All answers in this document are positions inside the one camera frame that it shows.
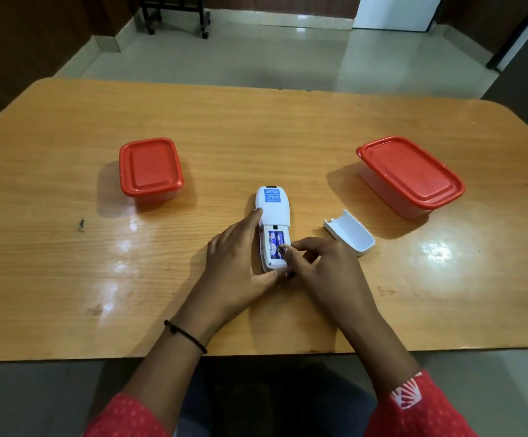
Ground person's left hand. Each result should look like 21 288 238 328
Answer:
179 208 288 338

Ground person's right hand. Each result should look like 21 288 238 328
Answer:
278 236 379 336

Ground white remote control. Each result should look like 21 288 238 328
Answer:
255 185 292 274

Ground person's right forearm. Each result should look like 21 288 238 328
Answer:
337 307 424 401

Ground person's left forearm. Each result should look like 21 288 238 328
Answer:
120 314 228 435

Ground white battery cover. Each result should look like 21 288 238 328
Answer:
323 209 376 258

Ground black thread wristband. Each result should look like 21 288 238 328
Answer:
164 319 208 355

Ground blue trousers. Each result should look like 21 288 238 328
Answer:
173 359 379 437

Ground large red-lidded plastic container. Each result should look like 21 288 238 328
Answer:
356 136 467 221

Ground small red-lidded plastic container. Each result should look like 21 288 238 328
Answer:
118 137 185 206

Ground red patterned right sleeve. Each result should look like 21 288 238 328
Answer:
364 369 468 437

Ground red patterned sleeve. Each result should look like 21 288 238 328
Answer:
364 369 468 437
84 392 173 437

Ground red patterned left sleeve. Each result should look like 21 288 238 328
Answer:
84 392 173 437

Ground black wheeled stand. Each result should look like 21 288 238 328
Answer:
138 0 211 40

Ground white door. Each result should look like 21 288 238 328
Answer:
353 0 444 32

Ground black pole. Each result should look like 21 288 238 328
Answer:
486 0 528 71

